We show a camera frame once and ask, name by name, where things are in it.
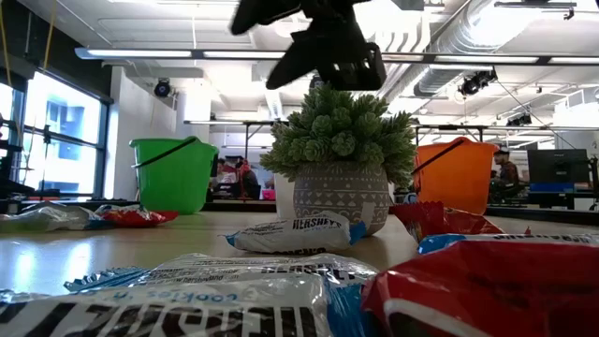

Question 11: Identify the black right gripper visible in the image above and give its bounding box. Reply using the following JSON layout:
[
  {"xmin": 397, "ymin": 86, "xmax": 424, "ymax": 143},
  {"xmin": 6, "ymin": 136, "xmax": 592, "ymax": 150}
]
[{"xmin": 228, "ymin": 0, "xmax": 375, "ymax": 91}]

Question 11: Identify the black frame table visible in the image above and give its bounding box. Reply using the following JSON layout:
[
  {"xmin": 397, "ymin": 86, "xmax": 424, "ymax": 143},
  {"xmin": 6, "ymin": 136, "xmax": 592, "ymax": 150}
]
[{"xmin": 183, "ymin": 119, "xmax": 283, "ymax": 160}]

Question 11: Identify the green plastic bucket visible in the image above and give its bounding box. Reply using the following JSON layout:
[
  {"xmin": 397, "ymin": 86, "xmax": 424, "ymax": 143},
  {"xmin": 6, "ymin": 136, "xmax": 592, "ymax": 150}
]
[{"xmin": 129, "ymin": 135, "xmax": 220, "ymax": 215}]

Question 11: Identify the black monitor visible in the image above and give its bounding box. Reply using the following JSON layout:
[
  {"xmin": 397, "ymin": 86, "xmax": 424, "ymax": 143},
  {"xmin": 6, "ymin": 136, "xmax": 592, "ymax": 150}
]
[{"xmin": 527, "ymin": 148, "xmax": 591, "ymax": 184}]

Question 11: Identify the silver ventilation duct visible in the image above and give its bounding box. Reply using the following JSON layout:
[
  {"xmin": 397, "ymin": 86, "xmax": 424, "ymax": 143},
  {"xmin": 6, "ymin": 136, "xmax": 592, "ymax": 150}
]
[{"xmin": 414, "ymin": 0, "xmax": 530, "ymax": 98}]

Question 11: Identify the overhead light bar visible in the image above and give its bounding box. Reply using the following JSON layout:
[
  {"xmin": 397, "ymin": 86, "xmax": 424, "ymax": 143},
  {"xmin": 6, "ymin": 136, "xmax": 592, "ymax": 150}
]
[{"xmin": 74, "ymin": 46, "xmax": 599, "ymax": 66}]

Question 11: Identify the orange plastic bucket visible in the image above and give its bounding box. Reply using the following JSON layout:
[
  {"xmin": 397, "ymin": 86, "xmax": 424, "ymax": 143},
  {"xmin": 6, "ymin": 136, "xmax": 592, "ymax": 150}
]
[{"xmin": 411, "ymin": 136, "xmax": 501, "ymax": 215}]

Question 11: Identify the window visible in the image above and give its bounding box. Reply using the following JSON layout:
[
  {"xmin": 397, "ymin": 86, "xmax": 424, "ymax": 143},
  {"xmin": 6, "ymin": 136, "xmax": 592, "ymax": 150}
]
[{"xmin": 0, "ymin": 69, "xmax": 113, "ymax": 200}]

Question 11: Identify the artificial plant in patterned pot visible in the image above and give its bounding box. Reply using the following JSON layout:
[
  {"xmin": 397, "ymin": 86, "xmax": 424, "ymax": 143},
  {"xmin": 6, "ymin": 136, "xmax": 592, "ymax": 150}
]
[{"xmin": 259, "ymin": 83, "xmax": 417, "ymax": 237}]

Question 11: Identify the red candy pack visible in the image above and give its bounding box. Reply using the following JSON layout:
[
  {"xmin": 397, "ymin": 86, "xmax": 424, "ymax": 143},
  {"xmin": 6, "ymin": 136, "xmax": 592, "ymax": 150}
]
[
  {"xmin": 95, "ymin": 204, "xmax": 181, "ymax": 229},
  {"xmin": 361, "ymin": 240, "xmax": 599, "ymax": 337},
  {"xmin": 390, "ymin": 200, "xmax": 505, "ymax": 244}
]

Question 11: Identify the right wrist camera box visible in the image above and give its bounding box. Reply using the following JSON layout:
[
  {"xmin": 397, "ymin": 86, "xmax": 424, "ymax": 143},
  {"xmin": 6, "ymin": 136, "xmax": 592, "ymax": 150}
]
[{"xmin": 322, "ymin": 41, "xmax": 388, "ymax": 93}]

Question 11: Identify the Hershey's cookies and creme bar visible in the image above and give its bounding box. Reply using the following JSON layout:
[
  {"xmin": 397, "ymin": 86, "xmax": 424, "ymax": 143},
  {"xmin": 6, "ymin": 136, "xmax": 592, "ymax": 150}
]
[
  {"xmin": 0, "ymin": 208, "xmax": 113, "ymax": 234},
  {"xmin": 417, "ymin": 232, "xmax": 599, "ymax": 256},
  {"xmin": 0, "ymin": 273, "xmax": 375, "ymax": 337},
  {"xmin": 224, "ymin": 210, "xmax": 368, "ymax": 256},
  {"xmin": 63, "ymin": 252, "xmax": 381, "ymax": 295}
]

